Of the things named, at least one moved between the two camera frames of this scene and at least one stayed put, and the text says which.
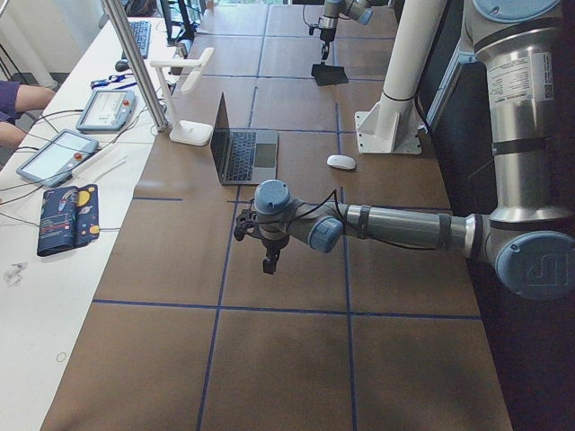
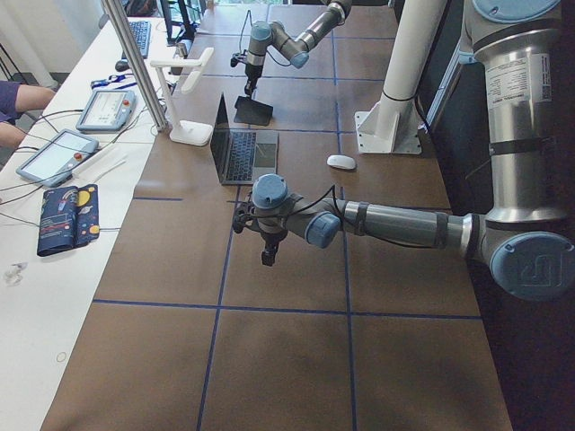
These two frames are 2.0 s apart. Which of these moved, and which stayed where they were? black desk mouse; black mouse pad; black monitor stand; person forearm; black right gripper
Moved: black right gripper; black mouse pad
Stayed: person forearm; black desk mouse; black monitor stand
